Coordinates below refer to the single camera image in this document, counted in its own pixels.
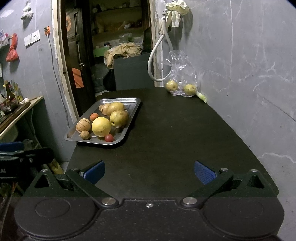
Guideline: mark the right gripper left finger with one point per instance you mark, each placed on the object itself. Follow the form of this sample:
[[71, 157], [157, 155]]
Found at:
[[74, 183]]

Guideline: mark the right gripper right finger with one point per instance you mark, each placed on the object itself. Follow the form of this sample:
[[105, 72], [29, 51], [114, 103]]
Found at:
[[223, 182]]

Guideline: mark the small red fruit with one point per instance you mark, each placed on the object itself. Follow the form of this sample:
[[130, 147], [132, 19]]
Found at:
[[109, 138]]

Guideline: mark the pale striped melon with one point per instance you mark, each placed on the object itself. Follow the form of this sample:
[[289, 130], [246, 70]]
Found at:
[[83, 124]]

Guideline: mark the yellow lemon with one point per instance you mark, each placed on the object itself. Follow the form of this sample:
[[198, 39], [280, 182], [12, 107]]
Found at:
[[101, 127]]

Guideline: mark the orange tangerine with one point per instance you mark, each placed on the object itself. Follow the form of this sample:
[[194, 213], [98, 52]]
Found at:
[[94, 116]]

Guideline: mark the green yellow pear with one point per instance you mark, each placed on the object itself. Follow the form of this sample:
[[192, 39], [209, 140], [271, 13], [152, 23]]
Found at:
[[119, 118]]

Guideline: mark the wooden side shelf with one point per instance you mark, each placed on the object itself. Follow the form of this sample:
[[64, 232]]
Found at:
[[12, 118]]

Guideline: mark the brown glass bottle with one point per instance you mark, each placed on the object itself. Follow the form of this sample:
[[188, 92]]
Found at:
[[10, 97]]

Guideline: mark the metal tray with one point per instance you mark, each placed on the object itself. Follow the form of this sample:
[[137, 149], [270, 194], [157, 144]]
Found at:
[[130, 104]]

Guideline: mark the green onion stalk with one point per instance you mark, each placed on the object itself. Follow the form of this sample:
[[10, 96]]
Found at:
[[201, 96]]

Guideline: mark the bagged pear right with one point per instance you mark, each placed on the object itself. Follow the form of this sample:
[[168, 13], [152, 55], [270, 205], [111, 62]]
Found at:
[[190, 90]]

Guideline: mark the bagged pear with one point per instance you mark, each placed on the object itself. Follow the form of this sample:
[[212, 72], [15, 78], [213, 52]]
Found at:
[[190, 90], [171, 86]]

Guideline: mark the red plastic bag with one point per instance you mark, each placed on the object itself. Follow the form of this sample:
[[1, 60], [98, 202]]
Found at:
[[12, 54]]

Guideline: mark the bagged pear left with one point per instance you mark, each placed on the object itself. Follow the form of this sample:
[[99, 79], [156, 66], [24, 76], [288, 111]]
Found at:
[[171, 86]]

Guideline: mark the clear plastic bag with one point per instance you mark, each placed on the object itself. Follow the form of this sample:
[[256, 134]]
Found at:
[[181, 71]]

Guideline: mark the dark grey cabinet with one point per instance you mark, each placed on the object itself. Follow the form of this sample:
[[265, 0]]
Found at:
[[131, 72]]

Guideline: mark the beige crumpled cloth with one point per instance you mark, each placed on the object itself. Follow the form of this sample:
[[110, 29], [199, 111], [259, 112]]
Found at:
[[124, 50]]

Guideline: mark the yellow rag on tap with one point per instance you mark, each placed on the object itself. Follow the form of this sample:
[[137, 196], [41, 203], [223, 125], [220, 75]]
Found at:
[[175, 10]]

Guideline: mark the white wall switch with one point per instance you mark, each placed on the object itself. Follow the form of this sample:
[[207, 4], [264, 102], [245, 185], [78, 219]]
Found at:
[[32, 38]]

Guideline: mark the orange wall plug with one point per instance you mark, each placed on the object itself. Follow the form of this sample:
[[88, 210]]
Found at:
[[47, 31]]

